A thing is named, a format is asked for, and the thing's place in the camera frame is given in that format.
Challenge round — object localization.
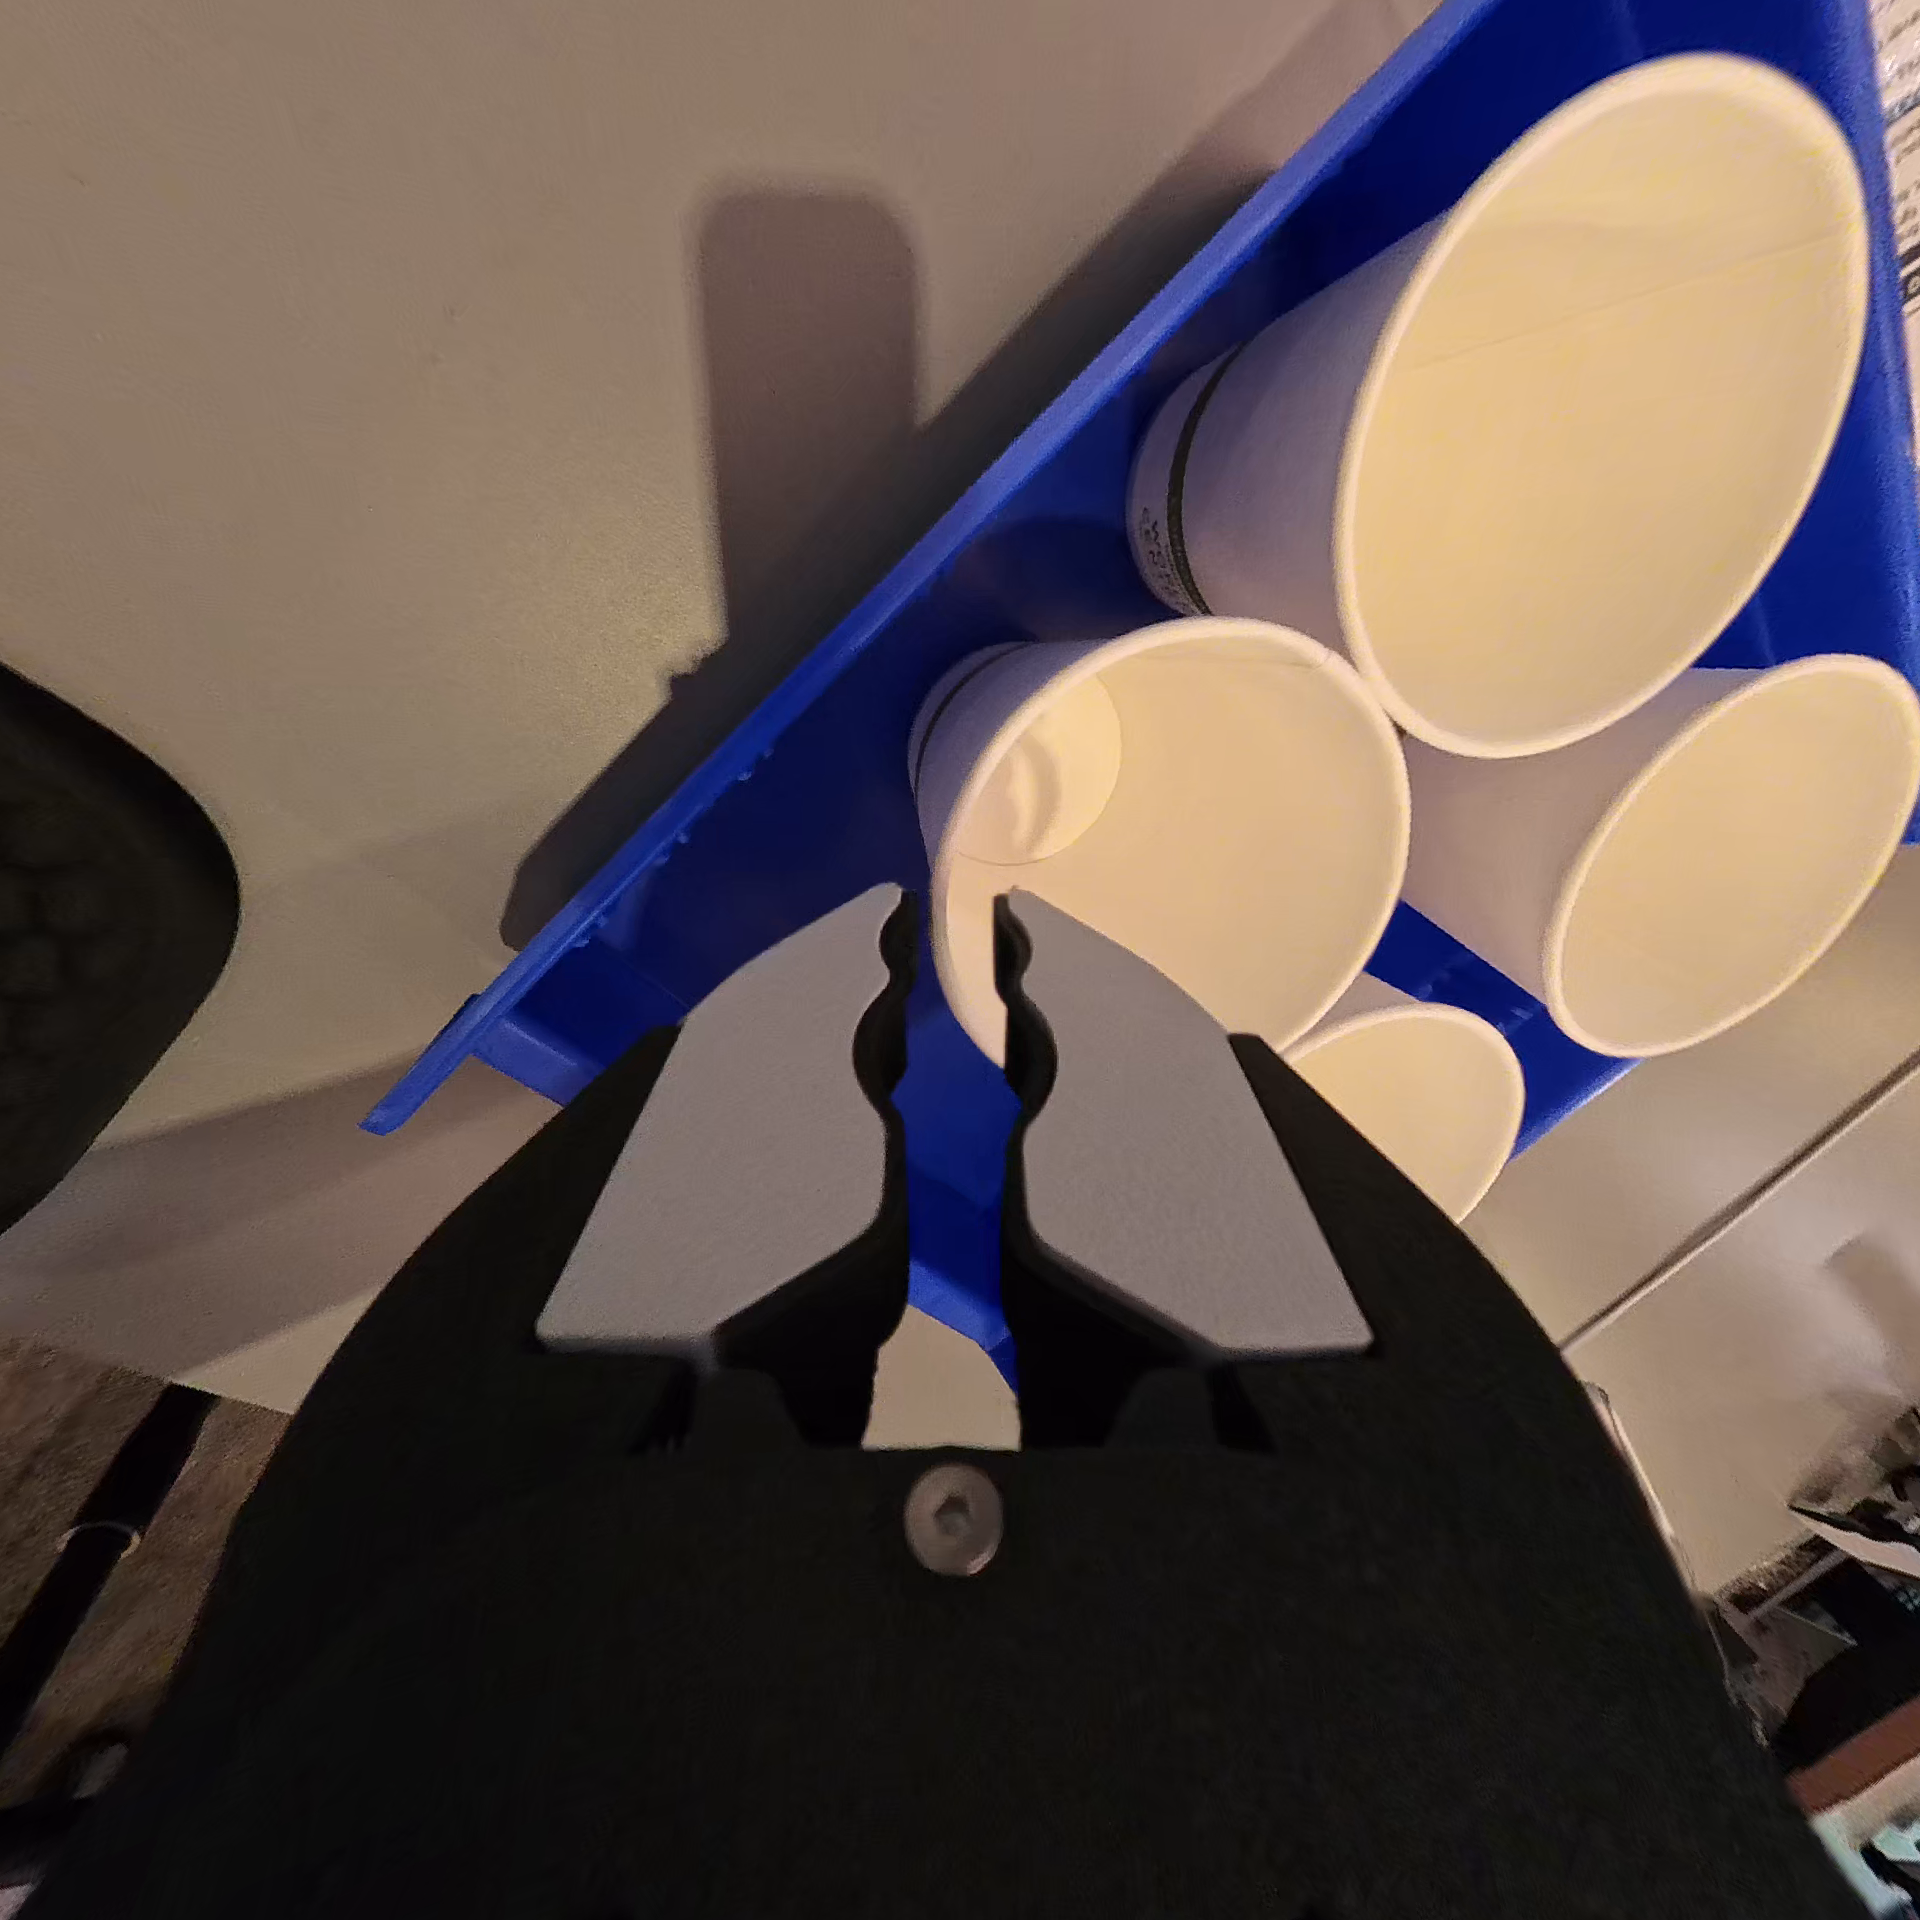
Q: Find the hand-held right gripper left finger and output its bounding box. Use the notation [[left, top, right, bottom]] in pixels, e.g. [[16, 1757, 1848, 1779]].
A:
[[534, 882, 918, 1451]]

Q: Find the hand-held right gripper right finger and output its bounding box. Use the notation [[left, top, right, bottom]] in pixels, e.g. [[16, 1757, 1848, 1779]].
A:
[[993, 890, 1376, 1451]]

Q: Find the white green-banded paper cup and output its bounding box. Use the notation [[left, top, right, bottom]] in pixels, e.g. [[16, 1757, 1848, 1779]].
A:
[[1126, 52, 1875, 758], [1408, 654, 1920, 1059], [1285, 974, 1530, 1225], [908, 621, 1413, 1066]]

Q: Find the blue plastic bin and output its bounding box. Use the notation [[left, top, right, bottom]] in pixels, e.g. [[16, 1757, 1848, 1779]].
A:
[[357, 0, 1920, 1389]]

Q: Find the black table leg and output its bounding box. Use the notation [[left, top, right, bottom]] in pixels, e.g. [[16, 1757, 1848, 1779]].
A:
[[0, 1380, 220, 1757]]

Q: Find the paper sheet in plastic sleeve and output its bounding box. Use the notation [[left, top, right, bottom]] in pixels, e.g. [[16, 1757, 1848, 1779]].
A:
[[1875, 0, 1920, 325]]

